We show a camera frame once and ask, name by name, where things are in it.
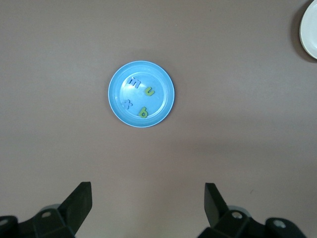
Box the blue lowercase letter m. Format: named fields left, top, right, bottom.
left=127, top=76, right=142, bottom=90

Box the beige plate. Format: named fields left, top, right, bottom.
left=299, top=0, right=317, bottom=60

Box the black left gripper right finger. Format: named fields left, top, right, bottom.
left=198, top=182, right=307, bottom=238

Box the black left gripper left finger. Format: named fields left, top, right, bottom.
left=0, top=181, right=94, bottom=238

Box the blue plate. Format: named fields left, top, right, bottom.
left=107, top=60, right=175, bottom=128

